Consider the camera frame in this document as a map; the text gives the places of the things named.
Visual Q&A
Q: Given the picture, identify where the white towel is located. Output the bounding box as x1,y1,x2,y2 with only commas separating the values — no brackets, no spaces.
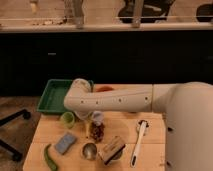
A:
91,111,104,126

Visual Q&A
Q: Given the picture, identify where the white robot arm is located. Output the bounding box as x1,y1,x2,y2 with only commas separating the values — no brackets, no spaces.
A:
64,79,213,171

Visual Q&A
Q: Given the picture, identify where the orange bowl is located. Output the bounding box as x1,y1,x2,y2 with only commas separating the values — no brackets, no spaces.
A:
96,86,114,92

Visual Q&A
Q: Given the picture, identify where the light green cup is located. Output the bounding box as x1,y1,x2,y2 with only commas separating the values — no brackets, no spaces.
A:
60,112,75,129

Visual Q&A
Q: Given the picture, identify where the yellow banana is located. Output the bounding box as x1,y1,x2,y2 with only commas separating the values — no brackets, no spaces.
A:
85,121,91,138

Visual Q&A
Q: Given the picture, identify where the brown dried fruit cluster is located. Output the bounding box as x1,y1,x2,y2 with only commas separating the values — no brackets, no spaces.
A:
90,123,105,143

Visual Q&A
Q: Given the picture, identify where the blue sponge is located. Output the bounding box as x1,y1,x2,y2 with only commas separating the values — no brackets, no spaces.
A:
54,133,77,155

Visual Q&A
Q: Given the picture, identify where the green plastic tray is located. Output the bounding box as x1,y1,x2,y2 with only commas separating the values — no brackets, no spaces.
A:
36,78,95,117

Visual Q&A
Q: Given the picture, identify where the small metal cup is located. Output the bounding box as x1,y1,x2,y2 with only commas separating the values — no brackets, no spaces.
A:
82,143,97,160

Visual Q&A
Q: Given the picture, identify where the wooden block brush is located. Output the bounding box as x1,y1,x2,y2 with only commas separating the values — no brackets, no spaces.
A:
98,136,126,165

